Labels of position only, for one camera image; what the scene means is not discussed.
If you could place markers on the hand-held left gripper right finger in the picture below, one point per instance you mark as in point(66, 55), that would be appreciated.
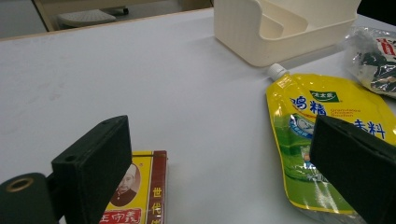
point(358, 161)

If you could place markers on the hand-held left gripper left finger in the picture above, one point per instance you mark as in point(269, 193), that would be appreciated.
point(93, 168)

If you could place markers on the yellow and red seasoning box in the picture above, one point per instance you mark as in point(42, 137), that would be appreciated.
point(155, 186)

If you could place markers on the yellow spout pouch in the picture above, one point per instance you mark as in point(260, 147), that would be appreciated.
point(342, 93)

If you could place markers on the silver foil packet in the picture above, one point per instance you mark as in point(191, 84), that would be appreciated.
point(373, 68)

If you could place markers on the cream plastic storage container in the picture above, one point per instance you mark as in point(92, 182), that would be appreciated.
point(236, 31)

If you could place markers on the white cabinet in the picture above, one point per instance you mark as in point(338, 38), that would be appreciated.
point(18, 15)

